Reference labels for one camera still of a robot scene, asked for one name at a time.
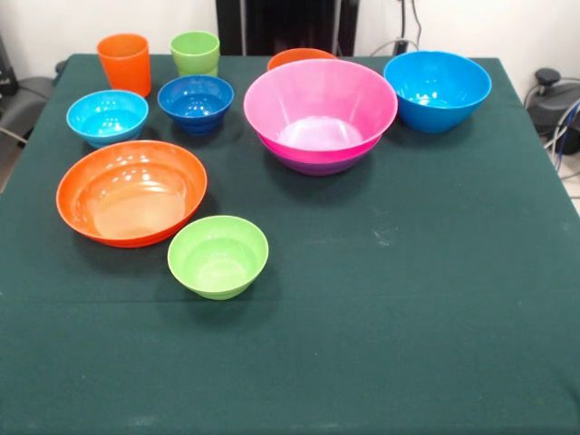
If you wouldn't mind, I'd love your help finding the large pink bowl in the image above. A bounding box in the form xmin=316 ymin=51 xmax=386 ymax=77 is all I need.
xmin=243 ymin=58 xmax=400 ymax=164

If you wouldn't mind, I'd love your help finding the wide orange bowl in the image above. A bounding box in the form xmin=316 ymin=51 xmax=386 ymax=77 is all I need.
xmin=55 ymin=140 xmax=209 ymax=249

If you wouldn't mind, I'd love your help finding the purple bowl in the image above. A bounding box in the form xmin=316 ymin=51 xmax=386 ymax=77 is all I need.
xmin=266 ymin=138 xmax=378 ymax=178

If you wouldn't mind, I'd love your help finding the small green bowl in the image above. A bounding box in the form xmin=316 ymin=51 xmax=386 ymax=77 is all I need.
xmin=167 ymin=215 xmax=270 ymax=301

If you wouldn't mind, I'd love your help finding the dark green tablecloth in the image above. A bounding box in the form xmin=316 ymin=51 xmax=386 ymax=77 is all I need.
xmin=0 ymin=53 xmax=580 ymax=435

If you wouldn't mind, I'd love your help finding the small dark blue bowl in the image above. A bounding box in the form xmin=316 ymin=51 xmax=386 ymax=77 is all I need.
xmin=157 ymin=74 xmax=236 ymax=136

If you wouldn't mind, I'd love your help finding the small deep orange bowl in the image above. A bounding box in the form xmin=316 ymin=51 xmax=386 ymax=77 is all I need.
xmin=266 ymin=48 xmax=339 ymax=73

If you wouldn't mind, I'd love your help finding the green cup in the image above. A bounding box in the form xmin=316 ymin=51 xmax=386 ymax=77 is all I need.
xmin=169 ymin=30 xmax=221 ymax=78

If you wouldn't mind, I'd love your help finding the medium blue bowl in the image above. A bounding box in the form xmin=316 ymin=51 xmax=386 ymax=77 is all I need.
xmin=382 ymin=50 xmax=493 ymax=134

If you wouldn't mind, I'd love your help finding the small light blue bowl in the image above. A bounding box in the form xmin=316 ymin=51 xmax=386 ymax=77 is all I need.
xmin=65 ymin=89 xmax=150 ymax=150

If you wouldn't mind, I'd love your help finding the orange cup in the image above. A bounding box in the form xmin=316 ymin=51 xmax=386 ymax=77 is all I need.
xmin=96 ymin=33 xmax=152 ymax=99

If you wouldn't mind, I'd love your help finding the grey wheeled floor base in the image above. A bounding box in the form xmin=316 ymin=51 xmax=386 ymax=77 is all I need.
xmin=525 ymin=67 xmax=580 ymax=137
xmin=0 ymin=76 xmax=58 ymax=137

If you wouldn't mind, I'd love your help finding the tangle of floor cables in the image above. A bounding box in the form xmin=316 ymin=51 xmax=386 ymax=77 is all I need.
xmin=542 ymin=97 xmax=580 ymax=200

